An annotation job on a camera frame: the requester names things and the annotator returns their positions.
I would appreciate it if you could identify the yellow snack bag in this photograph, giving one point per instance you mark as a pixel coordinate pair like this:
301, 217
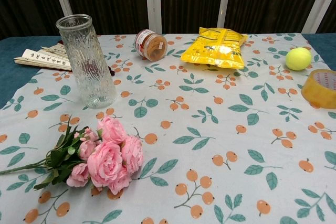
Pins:
215, 48

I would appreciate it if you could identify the clear yellowish packing tape roll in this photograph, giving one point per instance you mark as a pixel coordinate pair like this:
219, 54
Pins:
316, 91

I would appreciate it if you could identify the folding fan with calligraphy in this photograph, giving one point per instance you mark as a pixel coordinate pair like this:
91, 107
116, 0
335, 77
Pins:
42, 57

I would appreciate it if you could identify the clear textured glass vase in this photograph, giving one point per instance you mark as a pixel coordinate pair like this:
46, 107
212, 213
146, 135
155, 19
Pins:
88, 69

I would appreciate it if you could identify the teal table cover cloth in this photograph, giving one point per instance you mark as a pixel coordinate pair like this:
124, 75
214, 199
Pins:
15, 77

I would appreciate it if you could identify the rubber band jar red label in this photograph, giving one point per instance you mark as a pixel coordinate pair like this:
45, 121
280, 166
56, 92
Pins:
153, 47

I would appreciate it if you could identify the yellow-green tennis ball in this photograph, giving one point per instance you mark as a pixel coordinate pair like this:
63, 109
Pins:
298, 58

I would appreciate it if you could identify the pink artificial rose bouquet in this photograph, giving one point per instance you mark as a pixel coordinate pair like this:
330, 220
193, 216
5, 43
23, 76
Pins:
105, 161

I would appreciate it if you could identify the fruit and leaf print tablecloth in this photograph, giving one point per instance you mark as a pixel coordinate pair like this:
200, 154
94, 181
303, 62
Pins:
199, 134

